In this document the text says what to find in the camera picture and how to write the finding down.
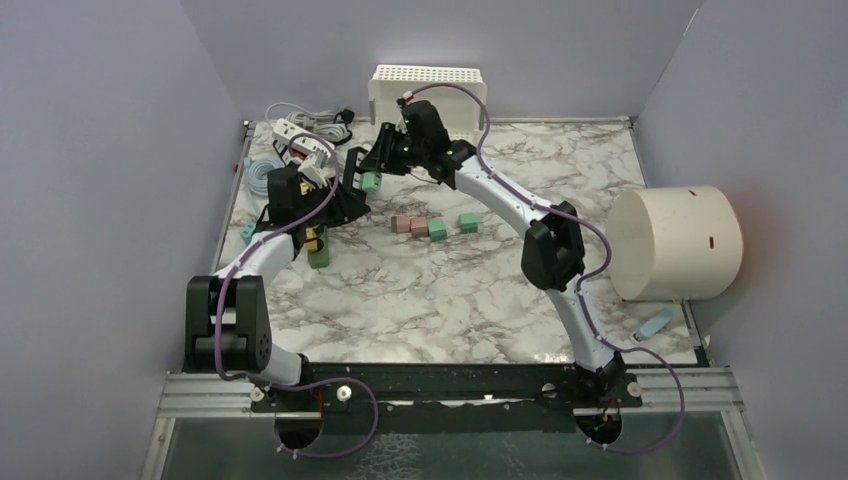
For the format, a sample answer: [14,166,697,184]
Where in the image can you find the teal plug adapter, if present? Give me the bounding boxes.
[239,222,256,246]

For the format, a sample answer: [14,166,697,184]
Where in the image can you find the white power strip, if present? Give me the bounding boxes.
[272,118,327,155]

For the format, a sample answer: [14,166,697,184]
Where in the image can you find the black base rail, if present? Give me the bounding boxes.
[251,362,642,435]

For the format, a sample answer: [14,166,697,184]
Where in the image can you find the green power strip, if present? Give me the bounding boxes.
[307,226,330,269]

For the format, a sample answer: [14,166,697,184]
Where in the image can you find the light blue small device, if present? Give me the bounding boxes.
[632,308,675,342]

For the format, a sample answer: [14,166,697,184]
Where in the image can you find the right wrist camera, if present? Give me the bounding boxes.
[396,91,415,132]

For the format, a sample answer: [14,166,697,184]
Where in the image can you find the light blue coiled cable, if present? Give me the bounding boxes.
[245,156,287,197]

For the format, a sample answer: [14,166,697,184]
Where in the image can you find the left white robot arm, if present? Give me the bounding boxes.
[183,165,370,411]

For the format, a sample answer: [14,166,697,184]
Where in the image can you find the white perforated plastic basket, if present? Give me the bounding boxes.
[368,64,487,144]

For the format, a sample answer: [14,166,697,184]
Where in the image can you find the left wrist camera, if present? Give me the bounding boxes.
[298,148,338,188]

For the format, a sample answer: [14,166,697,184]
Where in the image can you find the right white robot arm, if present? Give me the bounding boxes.
[357,99,625,407]

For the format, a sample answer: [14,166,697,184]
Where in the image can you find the white strip grey cable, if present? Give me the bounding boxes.
[264,101,352,146]

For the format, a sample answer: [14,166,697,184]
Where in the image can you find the pink plug adapter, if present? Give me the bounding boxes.
[409,217,429,238]

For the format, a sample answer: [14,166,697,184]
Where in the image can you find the yellow plug adapter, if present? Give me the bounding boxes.
[303,228,323,253]

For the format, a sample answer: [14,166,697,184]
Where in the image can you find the green plug adapter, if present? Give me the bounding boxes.
[427,218,448,242]

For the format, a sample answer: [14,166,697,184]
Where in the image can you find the cream cylindrical bin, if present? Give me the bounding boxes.
[605,186,744,301]

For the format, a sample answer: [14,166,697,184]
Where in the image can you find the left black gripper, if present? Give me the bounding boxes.
[294,175,369,227]

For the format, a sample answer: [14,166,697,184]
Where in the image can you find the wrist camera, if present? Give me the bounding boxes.
[396,91,415,132]
[298,148,338,188]

